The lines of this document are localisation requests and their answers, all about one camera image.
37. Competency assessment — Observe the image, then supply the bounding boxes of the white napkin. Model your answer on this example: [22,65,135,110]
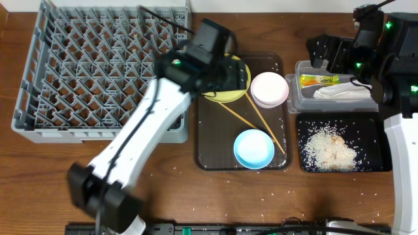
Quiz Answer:
[313,81,371,100]

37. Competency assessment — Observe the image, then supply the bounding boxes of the yellow plate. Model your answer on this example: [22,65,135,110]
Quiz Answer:
[202,64,251,103]

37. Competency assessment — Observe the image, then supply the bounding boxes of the green yellow snack wrapper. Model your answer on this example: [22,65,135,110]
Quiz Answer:
[300,74,340,87]

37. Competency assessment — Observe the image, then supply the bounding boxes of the pink bowl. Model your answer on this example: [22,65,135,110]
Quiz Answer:
[250,72,289,108]

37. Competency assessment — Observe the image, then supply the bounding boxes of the light blue bowl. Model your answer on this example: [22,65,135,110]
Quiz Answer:
[233,129,275,170]

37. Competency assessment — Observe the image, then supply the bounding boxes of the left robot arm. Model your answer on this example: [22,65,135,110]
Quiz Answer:
[67,18,248,234]

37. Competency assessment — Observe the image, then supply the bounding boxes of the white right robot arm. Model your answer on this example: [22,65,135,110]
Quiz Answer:
[306,4,417,234]

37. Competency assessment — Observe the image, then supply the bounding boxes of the clear plastic waste bin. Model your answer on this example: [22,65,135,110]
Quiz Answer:
[285,60,378,114]

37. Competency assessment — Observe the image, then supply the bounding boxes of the black waste tray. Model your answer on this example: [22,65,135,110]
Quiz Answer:
[296,112,393,173]

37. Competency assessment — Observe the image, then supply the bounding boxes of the rice food waste pile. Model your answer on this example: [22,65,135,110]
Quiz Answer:
[301,123,357,172]

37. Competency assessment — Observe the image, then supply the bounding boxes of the wooden chopstick short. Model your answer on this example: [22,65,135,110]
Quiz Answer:
[218,102,258,129]

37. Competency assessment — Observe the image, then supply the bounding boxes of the wooden chopstick long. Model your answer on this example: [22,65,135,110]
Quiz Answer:
[245,92,285,155]

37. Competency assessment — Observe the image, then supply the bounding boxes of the dark brown serving tray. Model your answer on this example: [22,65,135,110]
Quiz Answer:
[193,52,293,172]

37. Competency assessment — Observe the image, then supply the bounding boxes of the grey plastic dish rack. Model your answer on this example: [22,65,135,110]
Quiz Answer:
[11,1,191,143]

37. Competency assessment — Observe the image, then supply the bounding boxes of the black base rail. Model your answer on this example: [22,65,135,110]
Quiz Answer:
[64,218,393,235]

